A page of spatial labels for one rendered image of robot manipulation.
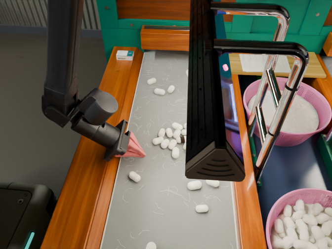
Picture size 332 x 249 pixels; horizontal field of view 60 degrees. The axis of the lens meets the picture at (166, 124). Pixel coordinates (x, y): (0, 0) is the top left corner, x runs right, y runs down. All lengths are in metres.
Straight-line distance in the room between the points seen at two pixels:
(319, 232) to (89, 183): 0.55
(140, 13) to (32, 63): 1.67
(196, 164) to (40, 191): 1.08
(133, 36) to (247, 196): 0.74
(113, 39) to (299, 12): 0.69
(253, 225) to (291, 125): 0.39
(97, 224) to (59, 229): 0.08
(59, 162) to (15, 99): 0.72
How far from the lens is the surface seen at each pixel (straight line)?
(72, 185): 0.76
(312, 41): 1.24
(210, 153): 0.36
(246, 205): 0.72
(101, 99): 0.65
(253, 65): 1.09
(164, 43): 1.10
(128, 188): 0.75
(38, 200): 1.37
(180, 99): 0.97
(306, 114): 1.02
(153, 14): 1.13
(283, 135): 0.91
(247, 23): 1.14
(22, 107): 2.25
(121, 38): 1.18
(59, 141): 1.92
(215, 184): 0.74
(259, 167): 0.77
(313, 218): 0.78
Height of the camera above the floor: 1.38
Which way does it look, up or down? 46 degrees down
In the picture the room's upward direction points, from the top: straight up
